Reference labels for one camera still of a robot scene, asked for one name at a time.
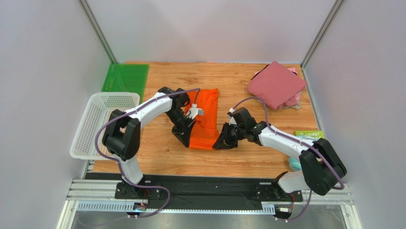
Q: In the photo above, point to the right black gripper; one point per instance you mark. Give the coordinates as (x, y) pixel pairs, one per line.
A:
(231, 132)

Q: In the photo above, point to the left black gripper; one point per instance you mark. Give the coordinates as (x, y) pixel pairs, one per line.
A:
(183, 132)

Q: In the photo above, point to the orange t shirt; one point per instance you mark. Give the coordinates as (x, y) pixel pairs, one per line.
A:
(204, 132)

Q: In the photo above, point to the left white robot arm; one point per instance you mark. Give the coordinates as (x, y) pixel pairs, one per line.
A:
(122, 133)

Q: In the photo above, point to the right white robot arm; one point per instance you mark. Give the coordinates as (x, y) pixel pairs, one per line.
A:
(321, 167)

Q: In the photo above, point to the folded maroon t shirt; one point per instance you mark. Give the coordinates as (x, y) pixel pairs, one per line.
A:
(276, 83)

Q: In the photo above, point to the teal headphones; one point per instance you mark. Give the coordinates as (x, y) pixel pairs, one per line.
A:
(294, 164)

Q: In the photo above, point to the green cutting mat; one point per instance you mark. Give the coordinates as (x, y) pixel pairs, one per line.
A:
(130, 78)

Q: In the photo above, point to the white plastic basket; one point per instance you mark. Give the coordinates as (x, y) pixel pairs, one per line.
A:
(96, 114)

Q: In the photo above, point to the green picture book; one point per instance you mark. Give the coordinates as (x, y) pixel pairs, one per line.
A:
(313, 135)

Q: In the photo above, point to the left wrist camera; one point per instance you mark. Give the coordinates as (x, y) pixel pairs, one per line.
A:
(194, 111)

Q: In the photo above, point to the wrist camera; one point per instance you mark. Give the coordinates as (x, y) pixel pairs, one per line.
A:
(234, 116)
(194, 111)

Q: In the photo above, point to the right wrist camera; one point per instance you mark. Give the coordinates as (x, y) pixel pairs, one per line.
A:
(234, 116)

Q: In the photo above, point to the aluminium frame rail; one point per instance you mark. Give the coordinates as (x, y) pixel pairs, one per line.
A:
(99, 195)

